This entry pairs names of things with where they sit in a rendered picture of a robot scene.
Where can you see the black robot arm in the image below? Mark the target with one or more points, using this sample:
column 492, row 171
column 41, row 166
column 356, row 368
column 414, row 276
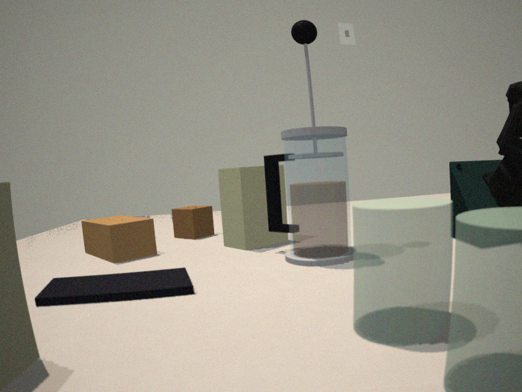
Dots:
column 506, row 181

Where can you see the glass french press with black handle and plunger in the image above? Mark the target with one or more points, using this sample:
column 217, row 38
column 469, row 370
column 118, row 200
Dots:
column 317, row 181

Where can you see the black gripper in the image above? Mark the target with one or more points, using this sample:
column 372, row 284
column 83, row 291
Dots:
column 514, row 95

